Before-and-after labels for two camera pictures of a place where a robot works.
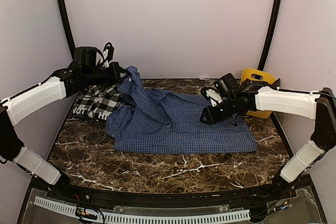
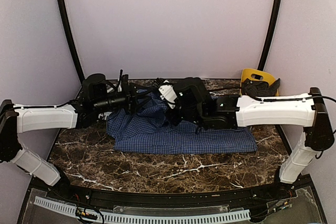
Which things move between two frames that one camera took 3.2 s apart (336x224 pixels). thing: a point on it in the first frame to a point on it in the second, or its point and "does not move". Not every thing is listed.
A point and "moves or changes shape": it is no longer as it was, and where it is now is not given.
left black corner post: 65,13 does not move
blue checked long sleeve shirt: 151,120 moves or changes shape
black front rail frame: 281,190 does not move
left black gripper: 116,78 to 130,94
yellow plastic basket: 261,76 does not move
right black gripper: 211,118 to 174,119
